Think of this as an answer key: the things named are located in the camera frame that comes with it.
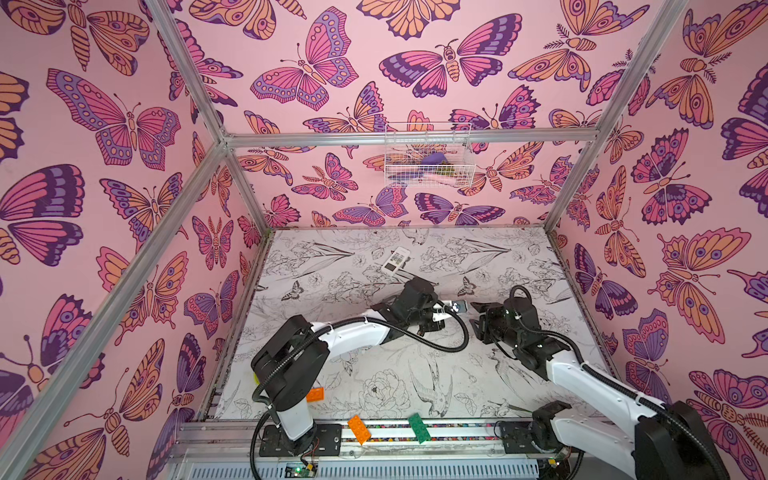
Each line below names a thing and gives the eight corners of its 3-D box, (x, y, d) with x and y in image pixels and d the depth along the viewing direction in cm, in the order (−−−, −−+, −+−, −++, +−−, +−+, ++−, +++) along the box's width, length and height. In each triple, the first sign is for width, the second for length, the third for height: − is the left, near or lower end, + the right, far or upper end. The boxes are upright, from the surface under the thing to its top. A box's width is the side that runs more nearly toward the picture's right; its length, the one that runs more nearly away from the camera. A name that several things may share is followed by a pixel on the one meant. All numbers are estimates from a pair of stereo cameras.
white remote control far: (381, 270, 110) (380, 266, 109) (398, 248, 117) (398, 244, 115) (393, 276, 108) (393, 273, 107) (410, 254, 115) (411, 250, 113)
